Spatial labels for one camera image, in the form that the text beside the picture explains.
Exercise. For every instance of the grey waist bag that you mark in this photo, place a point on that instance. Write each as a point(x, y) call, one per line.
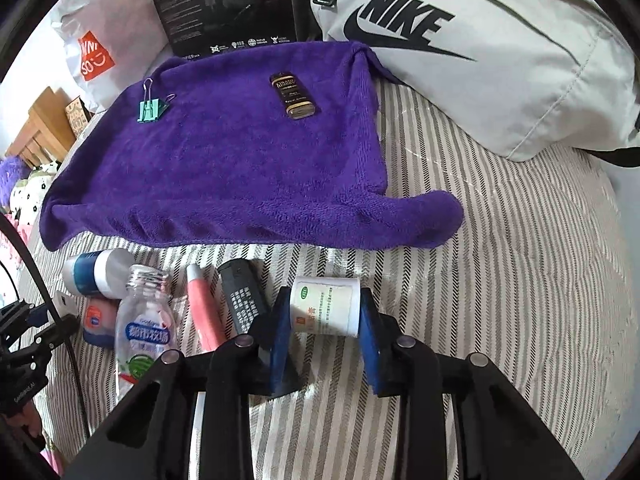
point(500, 85)

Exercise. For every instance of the black printed cardboard box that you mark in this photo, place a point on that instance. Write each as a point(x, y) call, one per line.
point(210, 10)

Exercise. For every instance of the clear plastic candy bottle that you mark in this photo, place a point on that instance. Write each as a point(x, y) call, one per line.
point(145, 320)

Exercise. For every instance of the white jar with green label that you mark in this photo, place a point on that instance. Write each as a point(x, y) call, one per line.
point(325, 305)

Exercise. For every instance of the pink lip gloss tube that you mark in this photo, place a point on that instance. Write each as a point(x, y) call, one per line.
point(202, 305)

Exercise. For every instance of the white plastic shopping bag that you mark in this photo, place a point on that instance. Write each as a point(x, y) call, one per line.
point(100, 20)

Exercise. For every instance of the green binder clip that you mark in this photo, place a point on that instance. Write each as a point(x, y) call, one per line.
point(150, 111)

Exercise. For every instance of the pink cloth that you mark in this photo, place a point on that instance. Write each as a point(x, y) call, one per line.
point(12, 255)

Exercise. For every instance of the purple plush toy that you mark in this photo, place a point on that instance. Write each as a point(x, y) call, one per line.
point(11, 180)

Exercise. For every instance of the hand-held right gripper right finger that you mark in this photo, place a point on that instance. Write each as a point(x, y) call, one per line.
point(372, 352)

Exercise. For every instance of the wooden furniture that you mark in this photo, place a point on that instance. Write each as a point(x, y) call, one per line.
point(37, 125)

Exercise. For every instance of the white dotted cloth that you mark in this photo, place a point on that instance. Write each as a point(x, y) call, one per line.
point(35, 190)

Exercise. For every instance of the orange and blue floss case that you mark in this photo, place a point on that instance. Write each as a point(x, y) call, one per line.
point(97, 322)

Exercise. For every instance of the blue and white bottle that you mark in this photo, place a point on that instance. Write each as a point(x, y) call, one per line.
point(95, 270)

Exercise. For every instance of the patterned small box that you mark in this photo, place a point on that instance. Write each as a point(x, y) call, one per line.
point(77, 117)

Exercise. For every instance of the purple towel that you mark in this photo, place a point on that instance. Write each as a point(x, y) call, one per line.
point(225, 160)

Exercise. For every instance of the dark gold-labelled perfume bottle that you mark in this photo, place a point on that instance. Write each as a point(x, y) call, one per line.
point(295, 97)

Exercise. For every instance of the black lipstick tube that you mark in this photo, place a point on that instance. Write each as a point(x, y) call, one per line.
point(240, 290)

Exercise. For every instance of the white charger plug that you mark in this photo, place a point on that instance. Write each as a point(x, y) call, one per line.
point(64, 304)

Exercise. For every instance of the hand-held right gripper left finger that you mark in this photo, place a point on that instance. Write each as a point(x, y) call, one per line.
point(280, 342)

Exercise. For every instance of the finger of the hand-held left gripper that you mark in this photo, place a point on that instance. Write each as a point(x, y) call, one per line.
point(57, 332)

